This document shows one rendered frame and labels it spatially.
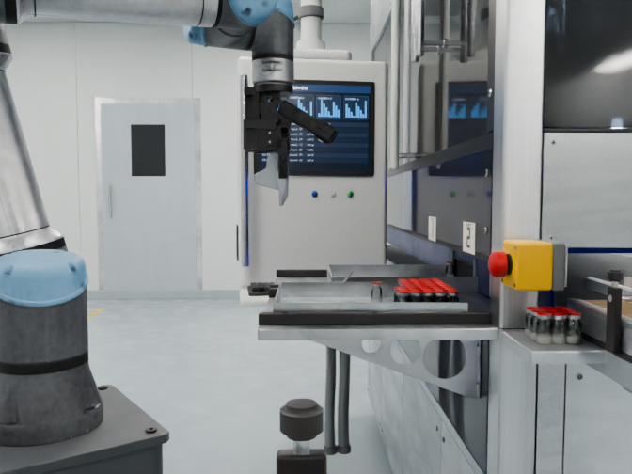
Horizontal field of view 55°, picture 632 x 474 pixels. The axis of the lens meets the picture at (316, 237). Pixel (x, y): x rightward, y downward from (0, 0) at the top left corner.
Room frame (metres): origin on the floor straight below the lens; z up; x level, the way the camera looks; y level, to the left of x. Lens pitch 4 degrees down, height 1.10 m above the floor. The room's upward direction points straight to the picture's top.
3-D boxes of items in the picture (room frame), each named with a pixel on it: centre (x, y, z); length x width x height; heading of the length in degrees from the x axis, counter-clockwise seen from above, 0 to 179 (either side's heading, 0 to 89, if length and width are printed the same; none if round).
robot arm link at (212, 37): (1.04, 0.16, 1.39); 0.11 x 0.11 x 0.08; 27
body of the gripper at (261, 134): (1.10, 0.08, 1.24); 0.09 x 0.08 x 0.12; 91
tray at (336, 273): (1.51, -0.20, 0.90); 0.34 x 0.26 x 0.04; 91
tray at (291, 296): (1.17, -0.09, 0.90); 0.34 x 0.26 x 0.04; 91
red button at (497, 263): (0.92, -0.29, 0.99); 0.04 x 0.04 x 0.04; 1
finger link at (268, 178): (1.08, 0.08, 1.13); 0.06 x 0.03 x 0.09; 91
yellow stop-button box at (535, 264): (0.92, -0.33, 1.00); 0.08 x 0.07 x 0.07; 91
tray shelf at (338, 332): (1.34, -0.14, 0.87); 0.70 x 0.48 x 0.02; 1
